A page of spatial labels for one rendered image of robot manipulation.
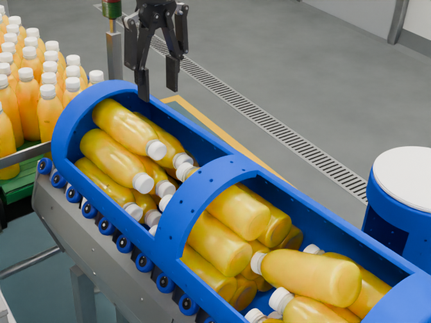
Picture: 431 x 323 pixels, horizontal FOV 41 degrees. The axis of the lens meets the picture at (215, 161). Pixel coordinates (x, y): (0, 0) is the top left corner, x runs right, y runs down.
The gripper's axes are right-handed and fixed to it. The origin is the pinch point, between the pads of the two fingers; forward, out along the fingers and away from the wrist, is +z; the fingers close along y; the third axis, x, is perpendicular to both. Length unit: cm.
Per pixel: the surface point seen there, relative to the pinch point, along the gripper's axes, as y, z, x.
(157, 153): -1.2, 16.2, -0.8
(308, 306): -6, 18, -48
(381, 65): 311, 137, 137
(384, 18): 353, 119, 169
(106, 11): 33, 15, 74
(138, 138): -2.7, 14.1, 3.8
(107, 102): -0.8, 12.6, 18.6
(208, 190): -5.7, 10.7, -22.4
